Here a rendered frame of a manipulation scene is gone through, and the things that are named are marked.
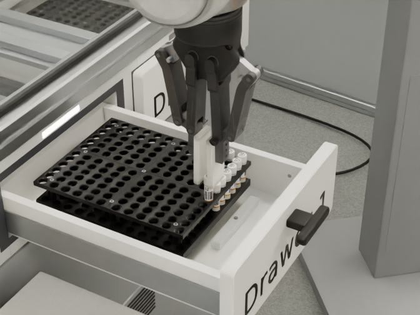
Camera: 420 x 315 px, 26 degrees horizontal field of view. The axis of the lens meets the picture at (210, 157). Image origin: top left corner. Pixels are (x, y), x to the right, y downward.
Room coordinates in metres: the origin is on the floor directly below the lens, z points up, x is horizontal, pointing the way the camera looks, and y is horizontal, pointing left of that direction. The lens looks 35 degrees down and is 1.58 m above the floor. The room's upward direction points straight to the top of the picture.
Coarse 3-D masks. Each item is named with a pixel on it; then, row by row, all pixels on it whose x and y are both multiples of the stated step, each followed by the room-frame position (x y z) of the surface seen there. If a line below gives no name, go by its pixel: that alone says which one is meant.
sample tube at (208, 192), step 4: (204, 176) 0.90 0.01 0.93; (204, 180) 0.90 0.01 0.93; (204, 184) 0.90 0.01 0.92; (204, 188) 0.90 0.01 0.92; (204, 192) 0.90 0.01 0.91; (208, 192) 0.90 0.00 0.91; (212, 192) 0.90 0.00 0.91; (204, 196) 0.90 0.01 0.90; (208, 196) 0.90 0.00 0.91; (212, 196) 0.90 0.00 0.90; (204, 200) 0.90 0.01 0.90; (208, 200) 0.90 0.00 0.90
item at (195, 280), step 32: (96, 128) 1.11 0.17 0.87; (160, 128) 1.08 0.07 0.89; (32, 160) 0.99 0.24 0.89; (256, 160) 1.01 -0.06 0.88; (288, 160) 0.99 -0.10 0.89; (32, 192) 0.98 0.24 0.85; (256, 192) 1.00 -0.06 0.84; (32, 224) 0.89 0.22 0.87; (64, 224) 0.87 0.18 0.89; (224, 224) 0.93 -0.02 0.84; (96, 256) 0.84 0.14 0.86; (128, 256) 0.82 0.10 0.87; (160, 256) 0.80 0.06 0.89; (192, 256) 0.87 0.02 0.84; (224, 256) 0.87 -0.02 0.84; (160, 288) 0.80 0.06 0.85; (192, 288) 0.78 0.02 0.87
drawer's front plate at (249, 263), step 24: (312, 168) 0.93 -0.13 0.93; (288, 192) 0.88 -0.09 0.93; (312, 192) 0.92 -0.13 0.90; (264, 216) 0.83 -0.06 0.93; (288, 216) 0.85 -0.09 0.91; (264, 240) 0.80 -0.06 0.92; (288, 240) 0.86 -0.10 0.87; (240, 264) 0.75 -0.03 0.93; (264, 264) 0.80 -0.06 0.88; (288, 264) 0.86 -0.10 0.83; (240, 288) 0.75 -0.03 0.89; (264, 288) 0.80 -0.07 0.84; (240, 312) 0.75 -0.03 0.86
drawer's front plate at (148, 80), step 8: (144, 64) 1.20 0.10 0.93; (152, 64) 1.20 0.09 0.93; (136, 72) 1.17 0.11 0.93; (144, 72) 1.17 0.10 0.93; (152, 72) 1.19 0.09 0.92; (160, 72) 1.21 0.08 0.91; (184, 72) 1.27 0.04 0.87; (136, 80) 1.17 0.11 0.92; (144, 80) 1.17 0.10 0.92; (152, 80) 1.19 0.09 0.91; (160, 80) 1.21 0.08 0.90; (136, 88) 1.17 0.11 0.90; (144, 88) 1.17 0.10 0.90; (152, 88) 1.19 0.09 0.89; (160, 88) 1.20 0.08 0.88; (136, 96) 1.17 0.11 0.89; (144, 96) 1.17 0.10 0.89; (152, 96) 1.19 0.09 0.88; (160, 96) 1.20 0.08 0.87; (136, 104) 1.17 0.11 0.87; (144, 104) 1.17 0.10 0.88; (152, 104) 1.19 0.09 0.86; (160, 104) 1.20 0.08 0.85; (144, 112) 1.17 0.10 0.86; (152, 112) 1.18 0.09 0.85; (168, 112) 1.22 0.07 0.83
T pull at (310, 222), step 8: (320, 208) 0.87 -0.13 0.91; (328, 208) 0.87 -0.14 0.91; (296, 216) 0.85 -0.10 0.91; (304, 216) 0.85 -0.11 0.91; (312, 216) 0.85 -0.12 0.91; (320, 216) 0.85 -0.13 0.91; (288, 224) 0.84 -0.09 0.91; (296, 224) 0.84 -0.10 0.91; (304, 224) 0.84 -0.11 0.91; (312, 224) 0.84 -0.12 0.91; (320, 224) 0.85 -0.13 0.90; (304, 232) 0.82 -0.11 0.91; (312, 232) 0.83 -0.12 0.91; (296, 240) 0.81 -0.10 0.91; (304, 240) 0.81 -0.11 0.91
